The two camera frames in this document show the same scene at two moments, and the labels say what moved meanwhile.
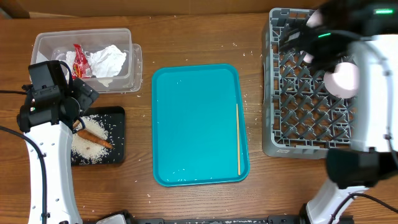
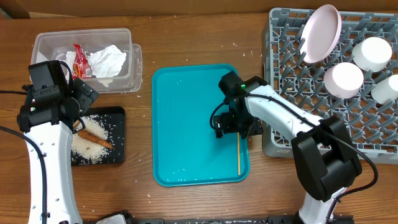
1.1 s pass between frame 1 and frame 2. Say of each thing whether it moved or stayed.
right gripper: moved
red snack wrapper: stayed
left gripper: stayed
